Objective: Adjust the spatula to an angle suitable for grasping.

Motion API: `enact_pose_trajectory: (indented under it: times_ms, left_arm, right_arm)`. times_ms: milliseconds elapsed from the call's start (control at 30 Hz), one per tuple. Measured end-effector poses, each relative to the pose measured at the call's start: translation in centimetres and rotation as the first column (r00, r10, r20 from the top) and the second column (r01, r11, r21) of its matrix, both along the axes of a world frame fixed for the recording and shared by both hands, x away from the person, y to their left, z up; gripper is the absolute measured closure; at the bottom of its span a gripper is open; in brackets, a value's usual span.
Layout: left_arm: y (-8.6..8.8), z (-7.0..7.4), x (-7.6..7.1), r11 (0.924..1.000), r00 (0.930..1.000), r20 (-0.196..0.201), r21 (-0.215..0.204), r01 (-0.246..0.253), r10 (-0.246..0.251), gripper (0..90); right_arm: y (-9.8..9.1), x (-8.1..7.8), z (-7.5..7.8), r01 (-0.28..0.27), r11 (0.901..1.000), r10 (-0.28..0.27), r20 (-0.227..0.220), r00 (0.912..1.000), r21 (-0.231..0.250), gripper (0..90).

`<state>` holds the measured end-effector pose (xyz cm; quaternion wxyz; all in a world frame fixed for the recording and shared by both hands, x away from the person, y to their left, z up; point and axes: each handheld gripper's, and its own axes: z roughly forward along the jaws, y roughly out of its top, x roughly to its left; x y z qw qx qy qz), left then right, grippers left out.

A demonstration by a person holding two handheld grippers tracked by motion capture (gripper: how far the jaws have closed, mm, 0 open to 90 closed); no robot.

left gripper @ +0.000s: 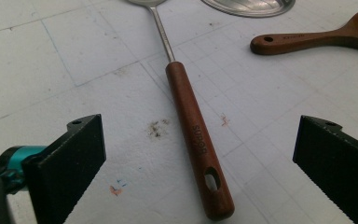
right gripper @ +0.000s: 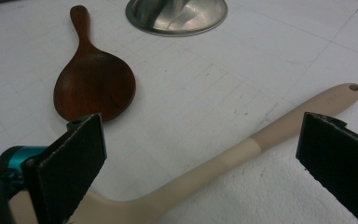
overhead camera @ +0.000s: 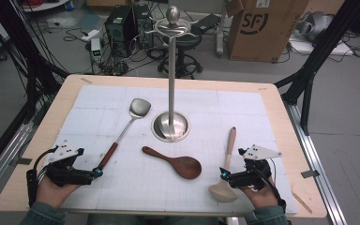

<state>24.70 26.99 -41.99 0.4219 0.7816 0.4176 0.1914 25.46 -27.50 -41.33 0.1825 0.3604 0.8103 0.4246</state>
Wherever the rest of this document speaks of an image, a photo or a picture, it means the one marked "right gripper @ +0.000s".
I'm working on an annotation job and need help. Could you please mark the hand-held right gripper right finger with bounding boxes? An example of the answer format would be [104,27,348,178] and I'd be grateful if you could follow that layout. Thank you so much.
[296,111,358,224]

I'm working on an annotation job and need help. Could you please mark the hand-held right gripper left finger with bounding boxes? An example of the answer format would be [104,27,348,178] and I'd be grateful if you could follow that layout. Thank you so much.
[22,112,108,224]

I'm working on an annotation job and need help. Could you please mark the beige ladle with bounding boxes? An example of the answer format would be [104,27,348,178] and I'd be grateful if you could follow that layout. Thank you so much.
[8,82,358,224]

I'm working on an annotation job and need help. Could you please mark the steel utensil stand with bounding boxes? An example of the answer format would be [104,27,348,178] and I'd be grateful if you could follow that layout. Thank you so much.
[125,0,228,37]

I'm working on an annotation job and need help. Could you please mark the brown wooden rice spoon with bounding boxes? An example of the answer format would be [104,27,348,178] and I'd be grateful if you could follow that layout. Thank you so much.
[53,5,137,123]

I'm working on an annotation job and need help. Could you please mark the white grid mat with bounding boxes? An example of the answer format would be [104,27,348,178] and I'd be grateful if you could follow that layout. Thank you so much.
[0,0,358,224]

